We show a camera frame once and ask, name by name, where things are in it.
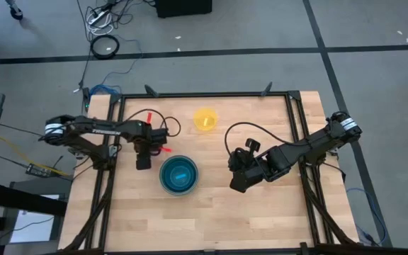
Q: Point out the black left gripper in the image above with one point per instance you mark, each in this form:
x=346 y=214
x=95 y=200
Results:
x=144 y=148

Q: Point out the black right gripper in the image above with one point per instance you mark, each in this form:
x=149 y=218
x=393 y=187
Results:
x=269 y=164

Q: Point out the blue translucent plastic bowl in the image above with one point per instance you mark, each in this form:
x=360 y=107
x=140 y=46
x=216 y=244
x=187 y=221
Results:
x=179 y=175

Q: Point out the grey plastic bowl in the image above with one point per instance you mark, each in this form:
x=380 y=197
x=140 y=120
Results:
x=178 y=194

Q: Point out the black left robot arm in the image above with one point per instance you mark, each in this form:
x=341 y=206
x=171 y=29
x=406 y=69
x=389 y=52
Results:
x=94 y=127

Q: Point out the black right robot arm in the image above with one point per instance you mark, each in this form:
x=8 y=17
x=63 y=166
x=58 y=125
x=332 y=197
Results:
x=317 y=141

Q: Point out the red tape strip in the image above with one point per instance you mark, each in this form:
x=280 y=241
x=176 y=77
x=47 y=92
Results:
x=149 y=118
x=166 y=149

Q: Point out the yellow translucent plastic bowl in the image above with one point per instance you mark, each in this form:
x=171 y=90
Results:
x=205 y=119

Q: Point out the small black electronics box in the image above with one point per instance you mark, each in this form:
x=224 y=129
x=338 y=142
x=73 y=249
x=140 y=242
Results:
x=39 y=171

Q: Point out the black side table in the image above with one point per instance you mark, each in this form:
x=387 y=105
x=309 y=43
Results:
x=12 y=200

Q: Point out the white power strip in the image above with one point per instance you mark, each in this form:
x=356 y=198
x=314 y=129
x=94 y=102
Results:
x=99 y=23

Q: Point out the black box on floor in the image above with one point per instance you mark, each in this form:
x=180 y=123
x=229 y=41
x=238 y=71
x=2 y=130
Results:
x=182 y=8

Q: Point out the black chair wheel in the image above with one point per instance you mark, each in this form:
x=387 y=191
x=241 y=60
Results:
x=15 y=13

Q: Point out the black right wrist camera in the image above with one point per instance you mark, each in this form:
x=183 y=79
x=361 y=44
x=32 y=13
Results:
x=241 y=157

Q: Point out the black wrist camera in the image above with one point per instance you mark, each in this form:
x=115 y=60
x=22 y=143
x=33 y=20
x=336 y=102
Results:
x=241 y=157
x=159 y=136

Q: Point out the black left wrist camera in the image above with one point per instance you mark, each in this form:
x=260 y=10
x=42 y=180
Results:
x=159 y=136

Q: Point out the black frame clamp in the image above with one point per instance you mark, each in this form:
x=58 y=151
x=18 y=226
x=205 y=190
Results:
x=151 y=90
x=266 y=89

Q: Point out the black aluminium table frame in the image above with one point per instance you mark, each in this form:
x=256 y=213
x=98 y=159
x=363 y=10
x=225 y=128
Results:
x=207 y=95

